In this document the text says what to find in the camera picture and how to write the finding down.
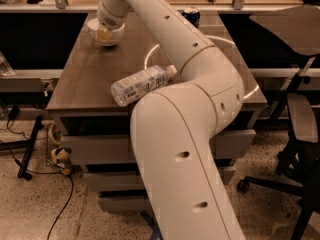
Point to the black office chair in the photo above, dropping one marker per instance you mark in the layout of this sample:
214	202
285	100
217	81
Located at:
298	27

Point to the wire basket with toys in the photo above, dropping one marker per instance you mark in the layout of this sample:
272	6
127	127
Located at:
57	154

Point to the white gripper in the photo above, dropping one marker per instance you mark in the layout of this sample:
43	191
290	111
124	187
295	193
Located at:
107	20

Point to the white bowl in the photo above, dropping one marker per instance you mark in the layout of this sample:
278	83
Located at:
116	33

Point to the grey drawer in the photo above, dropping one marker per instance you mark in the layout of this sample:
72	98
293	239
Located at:
126	177
124	200
105	149

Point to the black metal stand leg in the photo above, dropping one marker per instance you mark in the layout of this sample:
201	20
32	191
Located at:
27	145

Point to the clear plastic water bottle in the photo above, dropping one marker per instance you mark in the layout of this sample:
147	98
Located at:
132	88

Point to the blue tape cross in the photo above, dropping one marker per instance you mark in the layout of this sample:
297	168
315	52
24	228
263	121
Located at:
149	220

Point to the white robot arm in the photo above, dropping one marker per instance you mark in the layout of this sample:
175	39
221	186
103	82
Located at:
171	127

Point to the top grey drawer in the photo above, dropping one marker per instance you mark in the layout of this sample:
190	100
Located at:
105	149

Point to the bottom grey drawer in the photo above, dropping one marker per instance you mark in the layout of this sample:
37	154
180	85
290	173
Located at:
124	200

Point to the blue soda can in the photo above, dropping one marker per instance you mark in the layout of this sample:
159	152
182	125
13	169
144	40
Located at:
192	15

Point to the middle grey drawer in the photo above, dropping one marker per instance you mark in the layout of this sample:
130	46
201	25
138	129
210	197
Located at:
126	177

